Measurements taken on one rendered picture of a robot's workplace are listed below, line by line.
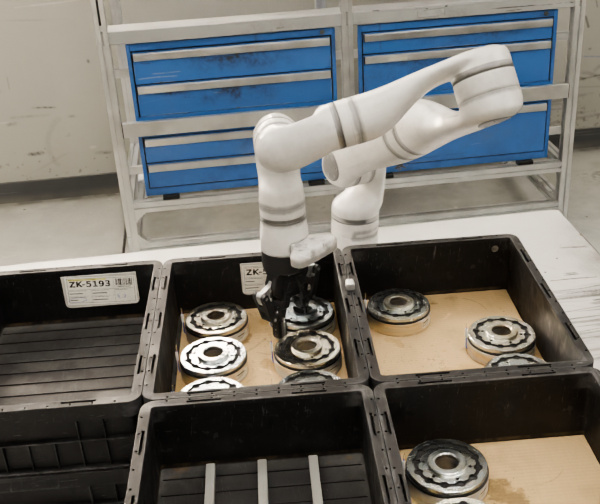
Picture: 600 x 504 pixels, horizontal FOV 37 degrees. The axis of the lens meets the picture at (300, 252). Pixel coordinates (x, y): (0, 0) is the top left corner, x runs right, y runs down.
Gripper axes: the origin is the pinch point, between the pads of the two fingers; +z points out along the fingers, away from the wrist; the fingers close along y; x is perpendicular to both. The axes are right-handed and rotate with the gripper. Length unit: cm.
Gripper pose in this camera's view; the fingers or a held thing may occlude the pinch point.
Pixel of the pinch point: (290, 323)
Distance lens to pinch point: 147.2
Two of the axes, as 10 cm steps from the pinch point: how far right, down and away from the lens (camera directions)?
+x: 7.4, 2.7, -6.1
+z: 0.5, 8.9, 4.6
